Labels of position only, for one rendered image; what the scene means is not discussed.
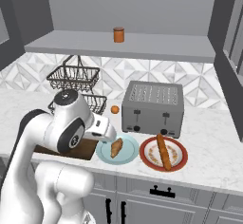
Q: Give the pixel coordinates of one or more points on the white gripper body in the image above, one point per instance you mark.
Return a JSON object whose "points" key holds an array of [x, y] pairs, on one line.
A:
{"points": [[111, 132]]}

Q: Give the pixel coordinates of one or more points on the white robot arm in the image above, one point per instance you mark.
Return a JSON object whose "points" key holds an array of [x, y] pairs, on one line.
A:
{"points": [[34, 158]]}

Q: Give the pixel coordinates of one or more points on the brown croissant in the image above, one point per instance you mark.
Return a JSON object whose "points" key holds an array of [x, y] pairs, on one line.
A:
{"points": [[116, 148]]}

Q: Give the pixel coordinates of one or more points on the brown wooden cutting board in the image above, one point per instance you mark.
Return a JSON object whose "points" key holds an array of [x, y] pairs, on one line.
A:
{"points": [[85, 148]]}

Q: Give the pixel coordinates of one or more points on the grey cabinet shelf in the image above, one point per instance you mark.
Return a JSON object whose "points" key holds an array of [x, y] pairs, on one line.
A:
{"points": [[126, 48]]}

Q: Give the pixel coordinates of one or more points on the orange jam jar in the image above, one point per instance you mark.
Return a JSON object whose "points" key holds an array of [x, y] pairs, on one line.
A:
{"points": [[119, 35]]}

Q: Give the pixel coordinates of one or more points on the dark grey glazed cabinet door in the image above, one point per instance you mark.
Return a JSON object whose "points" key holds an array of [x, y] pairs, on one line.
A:
{"points": [[229, 53]]}

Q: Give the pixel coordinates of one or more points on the small orange fruit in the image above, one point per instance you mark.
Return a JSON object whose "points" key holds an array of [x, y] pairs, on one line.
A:
{"points": [[115, 109]]}

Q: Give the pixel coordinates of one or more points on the light blue plate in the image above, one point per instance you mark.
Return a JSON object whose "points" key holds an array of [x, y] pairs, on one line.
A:
{"points": [[129, 152]]}

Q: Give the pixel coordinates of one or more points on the grey four-slot toaster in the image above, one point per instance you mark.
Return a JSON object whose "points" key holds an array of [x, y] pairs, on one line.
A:
{"points": [[152, 110]]}

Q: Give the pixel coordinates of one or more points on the brown baguette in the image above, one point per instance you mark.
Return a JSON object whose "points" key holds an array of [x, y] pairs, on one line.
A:
{"points": [[164, 153]]}

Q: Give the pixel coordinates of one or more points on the red-rimmed white plate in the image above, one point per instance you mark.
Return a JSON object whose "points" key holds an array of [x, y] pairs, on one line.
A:
{"points": [[177, 158]]}

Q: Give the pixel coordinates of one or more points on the grey cupboard door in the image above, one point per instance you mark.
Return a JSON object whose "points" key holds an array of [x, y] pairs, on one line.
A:
{"points": [[158, 213], [98, 209]]}

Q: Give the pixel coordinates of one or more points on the grey drawer front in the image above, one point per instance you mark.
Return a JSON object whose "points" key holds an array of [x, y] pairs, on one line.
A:
{"points": [[190, 193]]}

